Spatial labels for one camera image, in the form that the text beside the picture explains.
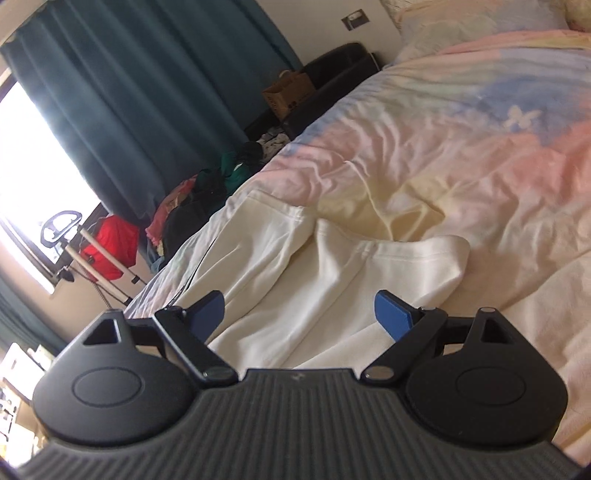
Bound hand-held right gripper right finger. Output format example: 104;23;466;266
360;290;515;385

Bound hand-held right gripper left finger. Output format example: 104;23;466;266
82;291;238;387

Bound cream pants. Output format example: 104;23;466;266
173;189;472;370

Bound black clothes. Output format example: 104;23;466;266
164;171;232;259

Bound pink clothes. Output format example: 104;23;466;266
145;178;199;245

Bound green clothes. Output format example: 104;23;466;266
219;150;259;195

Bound patterned white clothes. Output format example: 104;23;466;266
256;131;291;160

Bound red garment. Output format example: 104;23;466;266
81;215;140;281

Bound white garment steamer stand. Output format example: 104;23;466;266
41;210;148;308

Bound pastel bed blanket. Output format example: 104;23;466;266
124;28;591;462

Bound narrow blue curtain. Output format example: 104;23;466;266
0;268;68;356

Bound white desk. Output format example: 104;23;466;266
0;344;49;444

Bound wide blue curtain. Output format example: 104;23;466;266
0;0;303;227

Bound brown paper bag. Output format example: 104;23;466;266
262;70;317;118

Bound dark framed window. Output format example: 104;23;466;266
0;69;112;294

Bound black sofa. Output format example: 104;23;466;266
245;42;384;141

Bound pastel pillow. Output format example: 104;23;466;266
397;0;570;61

